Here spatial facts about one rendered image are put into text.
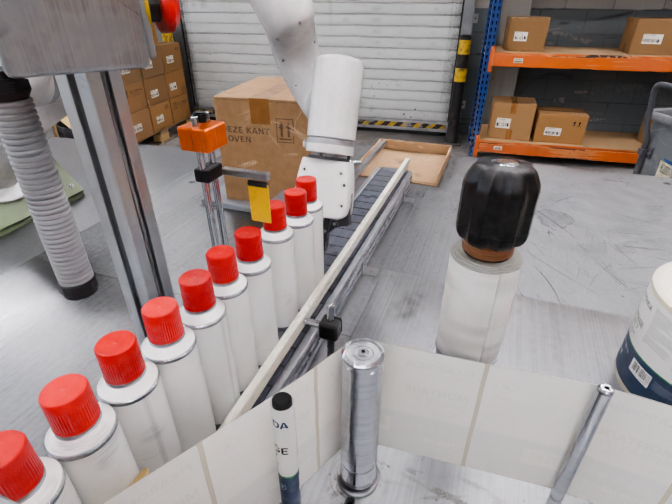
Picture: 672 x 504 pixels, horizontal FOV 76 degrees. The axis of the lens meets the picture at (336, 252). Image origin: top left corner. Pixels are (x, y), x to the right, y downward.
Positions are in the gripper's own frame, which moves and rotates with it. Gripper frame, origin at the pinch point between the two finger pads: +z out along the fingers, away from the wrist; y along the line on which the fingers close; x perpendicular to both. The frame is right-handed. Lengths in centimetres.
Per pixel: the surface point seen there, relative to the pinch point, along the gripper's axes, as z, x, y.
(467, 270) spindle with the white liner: -4.5, -21.3, 26.2
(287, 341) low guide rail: 10.4, -20.2, 4.2
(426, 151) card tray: -22, 90, 4
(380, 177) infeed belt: -12, 50, -2
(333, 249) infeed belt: 2.9, 10.4, -0.6
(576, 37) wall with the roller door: -152, 411, 83
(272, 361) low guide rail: 11.8, -24.2, 4.0
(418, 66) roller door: -116, 395, -58
